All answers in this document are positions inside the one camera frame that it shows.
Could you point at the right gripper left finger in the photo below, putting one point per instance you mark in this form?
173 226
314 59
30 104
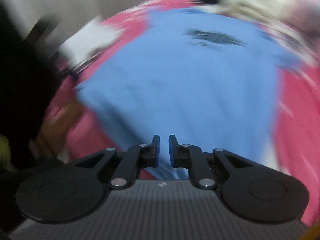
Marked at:
74 190

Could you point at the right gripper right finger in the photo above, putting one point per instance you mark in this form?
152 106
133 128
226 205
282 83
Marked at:
250 190

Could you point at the light blue t-shirt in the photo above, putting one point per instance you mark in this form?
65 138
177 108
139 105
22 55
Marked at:
208 79

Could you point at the white knit sweater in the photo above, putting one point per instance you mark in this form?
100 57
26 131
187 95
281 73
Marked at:
301 14

